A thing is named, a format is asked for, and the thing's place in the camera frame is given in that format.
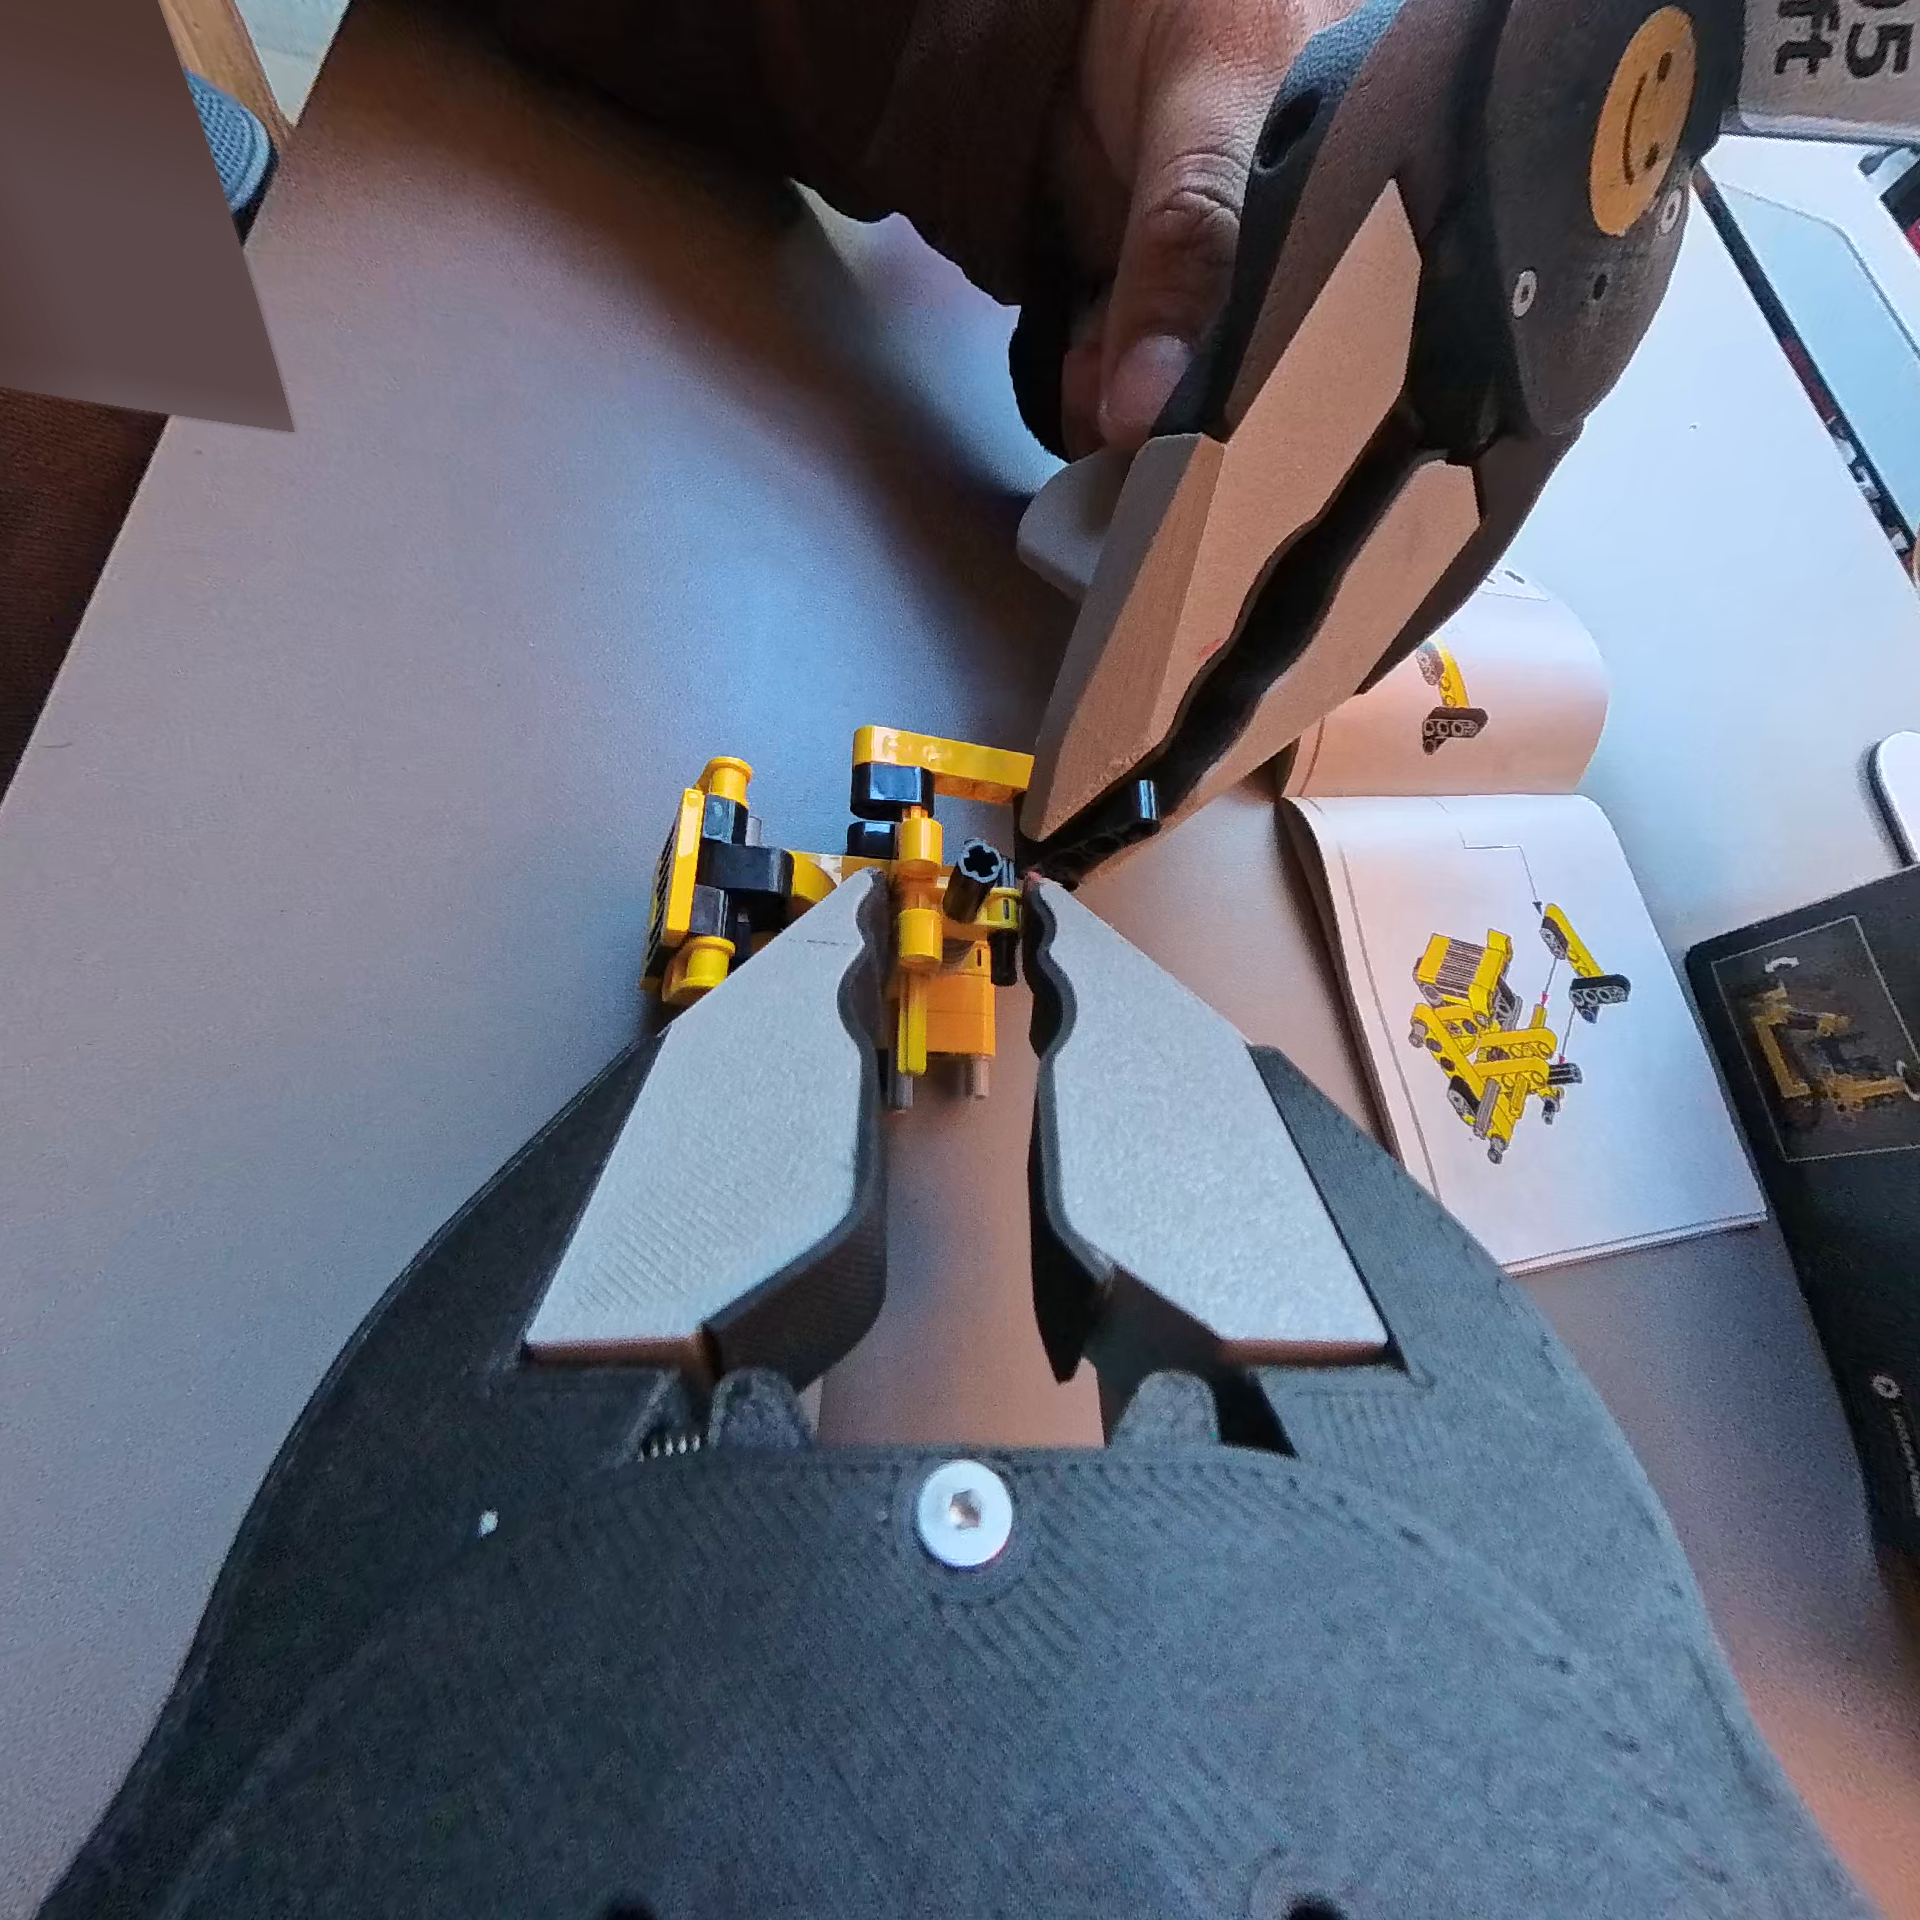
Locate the black angled lego piece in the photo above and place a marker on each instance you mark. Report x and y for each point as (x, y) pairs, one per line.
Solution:
(1100, 832)

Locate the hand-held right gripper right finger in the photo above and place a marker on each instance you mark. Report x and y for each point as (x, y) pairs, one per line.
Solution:
(1192, 1173)

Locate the grey laptop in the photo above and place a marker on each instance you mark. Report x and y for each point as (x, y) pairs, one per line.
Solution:
(1832, 315)

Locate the person's left forearm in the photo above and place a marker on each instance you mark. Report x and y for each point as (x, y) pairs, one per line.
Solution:
(903, 121)

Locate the yellow black lego model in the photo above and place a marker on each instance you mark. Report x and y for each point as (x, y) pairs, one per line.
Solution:
(937, 961)

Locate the lego instruction booklet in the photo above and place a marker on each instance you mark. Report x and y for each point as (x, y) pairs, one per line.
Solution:
(1517, 1139)

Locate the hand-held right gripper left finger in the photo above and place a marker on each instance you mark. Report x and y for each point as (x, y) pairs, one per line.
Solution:
(723, 1154)

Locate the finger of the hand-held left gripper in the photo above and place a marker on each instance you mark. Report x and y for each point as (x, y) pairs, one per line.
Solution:
(1393, 600)
(1198, 600)

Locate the white rounded object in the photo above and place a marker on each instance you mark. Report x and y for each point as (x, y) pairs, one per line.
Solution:
(1895, 805)

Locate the person's left hand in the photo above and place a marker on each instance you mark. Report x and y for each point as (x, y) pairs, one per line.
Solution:
(1185, 197)

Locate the black lego box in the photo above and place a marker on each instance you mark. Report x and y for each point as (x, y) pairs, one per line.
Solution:
(1823, 1139)

